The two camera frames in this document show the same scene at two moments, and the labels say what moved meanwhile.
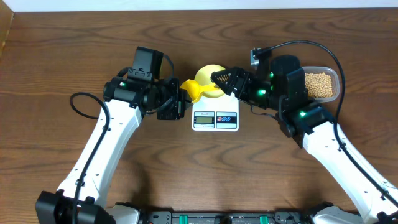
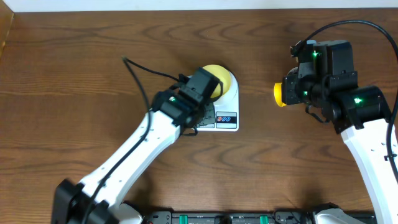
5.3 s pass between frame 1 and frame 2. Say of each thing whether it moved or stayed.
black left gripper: moved
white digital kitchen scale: stayed
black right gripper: moved
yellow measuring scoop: moved
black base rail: stayed
